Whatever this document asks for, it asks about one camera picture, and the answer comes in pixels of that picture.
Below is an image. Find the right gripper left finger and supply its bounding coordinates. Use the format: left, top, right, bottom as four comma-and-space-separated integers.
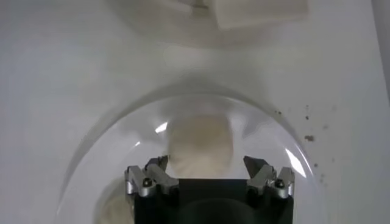
124, 155, 180, 198

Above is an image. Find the white steamed baozi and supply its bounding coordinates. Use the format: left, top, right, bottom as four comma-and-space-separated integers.
96, 179, 137, 224
166, 114, 235, 180

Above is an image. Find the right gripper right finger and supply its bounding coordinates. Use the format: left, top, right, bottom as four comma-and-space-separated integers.
243, 155, 296, 199

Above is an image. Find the white round plate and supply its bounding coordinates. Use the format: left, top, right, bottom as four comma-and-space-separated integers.
54, 83, 324, 224

